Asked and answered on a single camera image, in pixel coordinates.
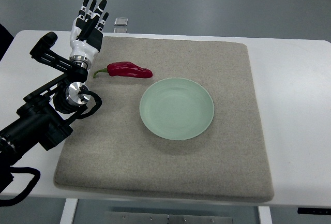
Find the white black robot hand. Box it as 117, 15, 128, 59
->
69, 0, 109, 70

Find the red chili pepper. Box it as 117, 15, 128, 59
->
93, 62, 153, 79

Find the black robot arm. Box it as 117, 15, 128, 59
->
1, 32, 102, 207

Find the light green plate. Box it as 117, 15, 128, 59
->
139, 78, 215, 141

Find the silver floor socket cover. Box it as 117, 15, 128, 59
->
114, 17, 128, 26

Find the black chair edge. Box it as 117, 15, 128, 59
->
0, 24, 14, 60

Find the beige felt mat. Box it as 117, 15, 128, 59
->
54, 37, 274, 202

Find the white table leg left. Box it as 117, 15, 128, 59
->
59, 198, 78, 224

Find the white table leg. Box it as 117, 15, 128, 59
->
258, 206, 273, 224
59, 198, 78, 224

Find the white table leg right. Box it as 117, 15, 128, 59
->
258, 206, 273, 224

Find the black table control panel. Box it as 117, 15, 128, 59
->
297, 207, 331, 215

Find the metal base plate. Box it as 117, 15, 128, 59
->
105, 212, 233, 224

